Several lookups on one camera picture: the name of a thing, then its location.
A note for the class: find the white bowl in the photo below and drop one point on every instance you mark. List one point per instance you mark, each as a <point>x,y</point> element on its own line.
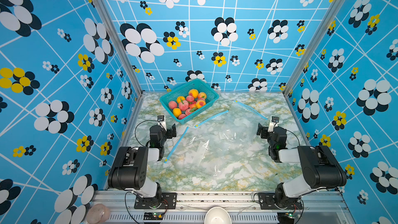
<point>217,215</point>

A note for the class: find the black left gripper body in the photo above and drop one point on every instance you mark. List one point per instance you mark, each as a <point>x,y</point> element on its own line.
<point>164,138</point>

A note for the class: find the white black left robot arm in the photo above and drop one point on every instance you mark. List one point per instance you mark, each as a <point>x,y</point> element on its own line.
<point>129,169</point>

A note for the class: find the yellow red peach top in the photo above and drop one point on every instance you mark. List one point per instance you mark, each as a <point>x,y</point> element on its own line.
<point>194,93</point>

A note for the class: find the clear zip bag blue zipper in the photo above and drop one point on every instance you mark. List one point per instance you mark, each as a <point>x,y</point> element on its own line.
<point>192,147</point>

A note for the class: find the pink lumpy object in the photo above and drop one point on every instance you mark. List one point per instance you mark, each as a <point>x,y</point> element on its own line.
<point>98,214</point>

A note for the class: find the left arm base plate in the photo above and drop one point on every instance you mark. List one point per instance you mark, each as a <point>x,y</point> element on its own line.
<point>167,200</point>

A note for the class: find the aluminium front rail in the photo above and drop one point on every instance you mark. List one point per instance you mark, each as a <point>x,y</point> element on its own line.
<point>225,207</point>

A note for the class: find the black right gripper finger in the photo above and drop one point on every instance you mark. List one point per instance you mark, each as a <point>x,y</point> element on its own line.
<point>260,129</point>
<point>264,134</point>

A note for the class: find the yellow peach front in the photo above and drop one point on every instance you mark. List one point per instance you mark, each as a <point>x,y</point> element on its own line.
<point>177,112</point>

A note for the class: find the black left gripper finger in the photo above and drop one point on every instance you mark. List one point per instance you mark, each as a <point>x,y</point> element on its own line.
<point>169,134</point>
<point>173,132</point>

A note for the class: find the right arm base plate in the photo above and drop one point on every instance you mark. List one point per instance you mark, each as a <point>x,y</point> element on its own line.
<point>272,201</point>

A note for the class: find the pink peach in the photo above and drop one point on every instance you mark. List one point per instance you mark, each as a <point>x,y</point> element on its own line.
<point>172,105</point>

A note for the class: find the teal plastic mesh basket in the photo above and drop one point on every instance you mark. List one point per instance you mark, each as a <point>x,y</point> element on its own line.
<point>191,107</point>

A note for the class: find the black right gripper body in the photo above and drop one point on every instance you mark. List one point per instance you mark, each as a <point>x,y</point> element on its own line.
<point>269,142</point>

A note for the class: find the yellow orange peach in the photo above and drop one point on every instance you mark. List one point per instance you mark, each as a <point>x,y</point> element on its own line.
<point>180,99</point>

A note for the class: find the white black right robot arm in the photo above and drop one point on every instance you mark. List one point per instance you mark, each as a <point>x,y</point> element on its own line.
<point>320,169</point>

